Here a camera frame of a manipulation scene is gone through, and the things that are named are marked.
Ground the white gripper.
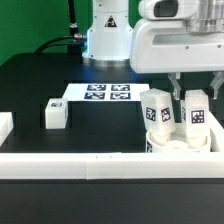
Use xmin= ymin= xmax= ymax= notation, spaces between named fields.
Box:
xmin=130 ymin=19 xmax=224 ymax=100

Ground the white left fence bar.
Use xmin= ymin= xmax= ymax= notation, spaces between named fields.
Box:
xmin=0 ymin=112 xmax=14 ymax=146

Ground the white marker sheet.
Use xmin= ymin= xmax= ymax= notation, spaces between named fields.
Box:
xmin=63 ymin=83 xmax=149 ymax=102

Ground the white front fence bar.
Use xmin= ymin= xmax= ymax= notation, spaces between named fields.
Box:
xmin=0 ymin=152 xmax=224 ymax=180

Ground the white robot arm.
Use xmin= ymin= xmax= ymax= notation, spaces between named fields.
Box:
xmin=83 ymin=0 xmax=224 ymax=98

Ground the black cable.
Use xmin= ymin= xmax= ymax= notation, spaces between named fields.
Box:
xmin=34 ymin=33 xmax=88 ymax=55

